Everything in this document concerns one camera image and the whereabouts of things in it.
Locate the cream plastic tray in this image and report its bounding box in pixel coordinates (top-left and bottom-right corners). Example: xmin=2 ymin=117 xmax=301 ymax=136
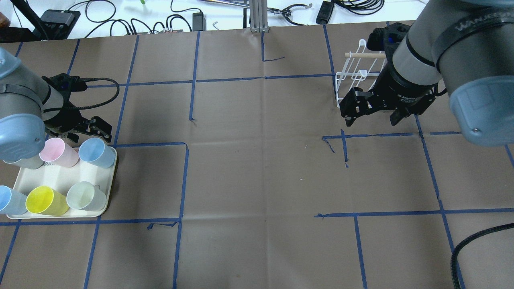
xmin=7 ymin=160 xmax=116 ymax=220

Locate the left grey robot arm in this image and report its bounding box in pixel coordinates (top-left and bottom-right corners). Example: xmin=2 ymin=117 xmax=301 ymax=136
xmin=0 ymin=48 xmax=120 ymax=161

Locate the black power adapter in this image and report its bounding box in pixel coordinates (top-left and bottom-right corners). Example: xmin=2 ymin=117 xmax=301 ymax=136
xmin=192 ymin=12 xmax=207 ymax=31

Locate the pale green plastic cup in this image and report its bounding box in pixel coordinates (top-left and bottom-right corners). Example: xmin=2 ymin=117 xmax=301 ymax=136
xmin=66 ymin=181 xmax=108 ymax=212

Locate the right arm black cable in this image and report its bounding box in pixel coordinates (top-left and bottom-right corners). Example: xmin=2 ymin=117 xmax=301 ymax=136
xmin=451 ymin=223 xmax=514 ymax=289

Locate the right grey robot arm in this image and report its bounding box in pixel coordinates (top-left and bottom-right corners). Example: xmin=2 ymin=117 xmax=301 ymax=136
xmin=339 ymin=0 xmax=514 ymax=146

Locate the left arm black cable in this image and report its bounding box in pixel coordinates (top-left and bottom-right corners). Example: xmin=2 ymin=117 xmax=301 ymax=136
xmin=64 ymin=77 xmax=120 ymax=111

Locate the yellow plastic cup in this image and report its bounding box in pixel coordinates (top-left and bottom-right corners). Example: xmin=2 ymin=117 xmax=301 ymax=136
xmin=25 ymin=185 xmax=70 ymax=216

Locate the black device box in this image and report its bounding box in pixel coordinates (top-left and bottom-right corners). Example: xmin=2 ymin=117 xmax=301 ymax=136
xmin=37 ymin=10 xmax=81 ymax=40

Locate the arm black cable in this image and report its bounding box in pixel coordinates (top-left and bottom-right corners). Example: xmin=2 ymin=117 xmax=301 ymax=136
xmin=64 ymin=77 xmax=120 ymax=111
xmin=451 ymin=223 xmax=514 ymax=289

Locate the black power brick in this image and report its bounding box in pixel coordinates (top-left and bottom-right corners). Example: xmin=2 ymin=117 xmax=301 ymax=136
xmin=315 ymin=0 xmax=335 ymax=24

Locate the grey plastic cup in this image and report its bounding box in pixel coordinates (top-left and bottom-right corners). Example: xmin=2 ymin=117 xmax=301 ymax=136
xmin=3 ymin=154 xmax=44 ymax=169

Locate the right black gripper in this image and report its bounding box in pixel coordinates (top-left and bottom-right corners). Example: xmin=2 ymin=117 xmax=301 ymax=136
xmin=339 ymin=22 xmax=436 ymax=127

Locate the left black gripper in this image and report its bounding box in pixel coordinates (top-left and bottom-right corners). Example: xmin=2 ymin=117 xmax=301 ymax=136
xmin=43 ymin=73 xmax=112 ymax=143

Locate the aluminium frame post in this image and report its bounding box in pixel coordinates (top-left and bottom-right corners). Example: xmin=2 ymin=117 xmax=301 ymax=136
xmin=249 ymin=0 xmax=269 ymax=33

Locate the light blue plastic cup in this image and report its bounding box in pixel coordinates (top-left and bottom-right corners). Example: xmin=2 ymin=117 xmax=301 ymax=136
xmin=78 ymin=138 xmax=117 ymax=168

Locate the white wire cup rack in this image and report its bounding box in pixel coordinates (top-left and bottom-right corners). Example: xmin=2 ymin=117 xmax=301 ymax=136
xmin=334 ymin=39 xmax=387 ymax=108

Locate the pink plastic cup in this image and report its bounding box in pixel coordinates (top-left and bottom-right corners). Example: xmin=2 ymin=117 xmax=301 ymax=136
xmin=39 ymin=138 xmax=80 ymax=168

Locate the metal claw tool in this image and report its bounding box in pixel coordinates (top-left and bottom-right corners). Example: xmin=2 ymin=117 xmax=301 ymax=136
xmin=266 ymin=3 xmax=313 ymax=26

